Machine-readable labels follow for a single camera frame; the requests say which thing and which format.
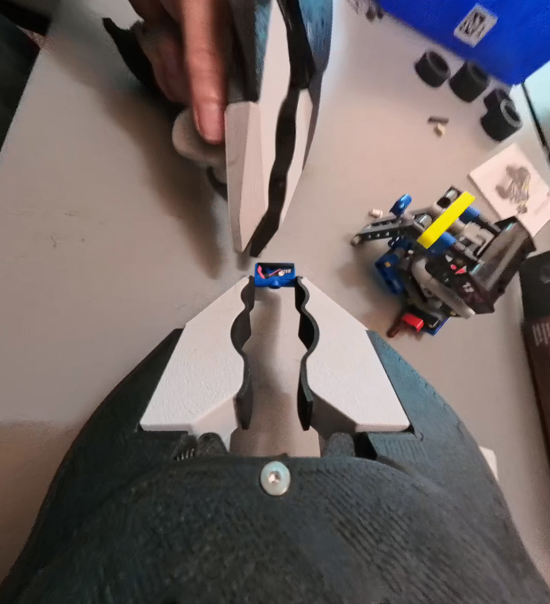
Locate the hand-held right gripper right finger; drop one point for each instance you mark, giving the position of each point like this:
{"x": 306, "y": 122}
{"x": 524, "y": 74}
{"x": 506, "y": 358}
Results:
{"x": 350, "y": 373}

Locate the partly built lego vehicle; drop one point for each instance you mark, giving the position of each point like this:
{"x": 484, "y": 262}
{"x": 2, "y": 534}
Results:
{"x": 449, "y": 264}

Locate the black lego pin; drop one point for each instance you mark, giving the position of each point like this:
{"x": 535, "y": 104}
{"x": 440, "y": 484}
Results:
{"x": 436, "y": 120}

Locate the blue stickered lego piece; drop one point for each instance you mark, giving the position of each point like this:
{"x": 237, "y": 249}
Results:
{"x": 274, "y": 274}

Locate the blue plastic bin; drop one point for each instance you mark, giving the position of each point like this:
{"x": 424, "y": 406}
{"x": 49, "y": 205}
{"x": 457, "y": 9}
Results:
{"x": 492, "y": 33}

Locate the beige lego pin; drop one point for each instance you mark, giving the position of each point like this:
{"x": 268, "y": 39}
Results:
{"x": 440, "y": 130}

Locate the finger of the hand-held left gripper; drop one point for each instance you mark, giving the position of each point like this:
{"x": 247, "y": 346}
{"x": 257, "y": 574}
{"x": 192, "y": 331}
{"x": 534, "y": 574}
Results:
{"x": 305, "y": 132}
{"x": 246, "y": 179}

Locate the closed lego instruction booklet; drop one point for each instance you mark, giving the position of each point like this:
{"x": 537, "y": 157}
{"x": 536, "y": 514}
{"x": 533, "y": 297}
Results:
{"x": 515, "y": 188}

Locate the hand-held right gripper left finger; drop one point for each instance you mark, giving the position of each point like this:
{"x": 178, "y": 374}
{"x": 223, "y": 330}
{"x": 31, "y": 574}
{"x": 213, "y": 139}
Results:
{"x": 194, "y": 373}

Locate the black lego tyre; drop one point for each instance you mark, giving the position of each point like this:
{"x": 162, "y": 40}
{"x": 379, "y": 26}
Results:
{"x": 431, "y": 69}
{"x": 469, "y": 81}
{"x": 501, "y": 121}
{"x": 496, "y": 96}

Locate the person's left hand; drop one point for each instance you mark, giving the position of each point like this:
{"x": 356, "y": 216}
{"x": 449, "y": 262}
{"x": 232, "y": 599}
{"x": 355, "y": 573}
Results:
{"x": 194, "y": 56}

